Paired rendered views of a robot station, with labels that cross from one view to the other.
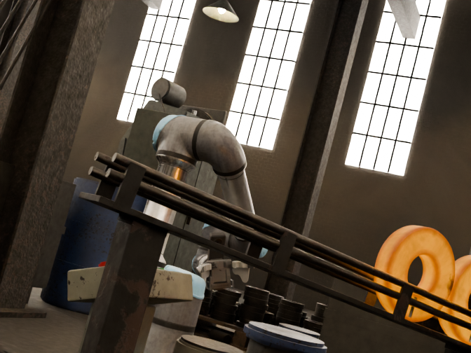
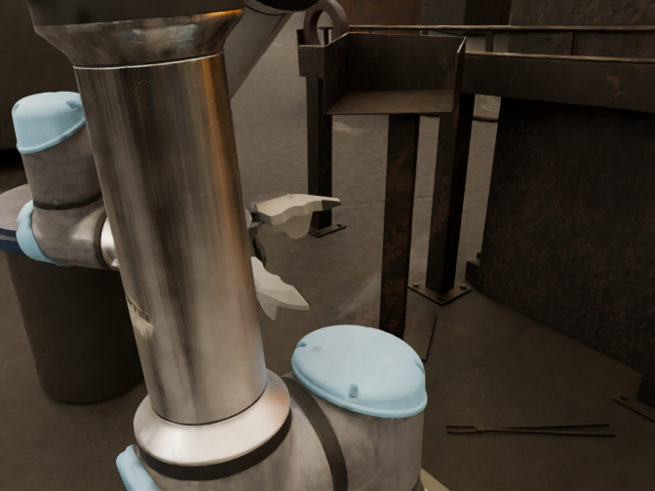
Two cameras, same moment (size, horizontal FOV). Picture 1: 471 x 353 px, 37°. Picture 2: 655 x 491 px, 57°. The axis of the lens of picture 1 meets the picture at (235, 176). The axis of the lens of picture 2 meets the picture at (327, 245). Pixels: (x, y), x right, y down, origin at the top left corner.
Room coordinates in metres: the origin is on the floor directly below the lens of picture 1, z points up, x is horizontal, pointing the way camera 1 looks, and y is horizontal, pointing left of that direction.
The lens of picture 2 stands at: (1.67, 0.45, 0.92)
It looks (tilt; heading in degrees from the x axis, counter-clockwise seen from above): 27 degrees down; 296
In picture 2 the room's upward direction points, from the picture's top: straight up
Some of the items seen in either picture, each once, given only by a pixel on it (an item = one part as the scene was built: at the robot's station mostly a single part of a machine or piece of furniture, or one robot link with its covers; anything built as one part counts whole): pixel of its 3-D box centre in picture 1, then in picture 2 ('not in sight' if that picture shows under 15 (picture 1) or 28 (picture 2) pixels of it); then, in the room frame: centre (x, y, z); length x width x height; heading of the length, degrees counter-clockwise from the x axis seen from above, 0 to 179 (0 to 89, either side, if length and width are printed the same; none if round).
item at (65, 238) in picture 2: (205, 264); (75, 230); (2.21, 0.02, 0.61); 0.11 x 0.08 x 0.09; 13
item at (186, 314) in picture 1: (178, 294); (354, 409); (1.83, 0.06, 0.53); 0.13 x 0.12 x 0.14; 63
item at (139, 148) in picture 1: (159, 218); not in sight; (5.31, 0.47, 0.75); 0.70 x 0.48 x 1.50; 156
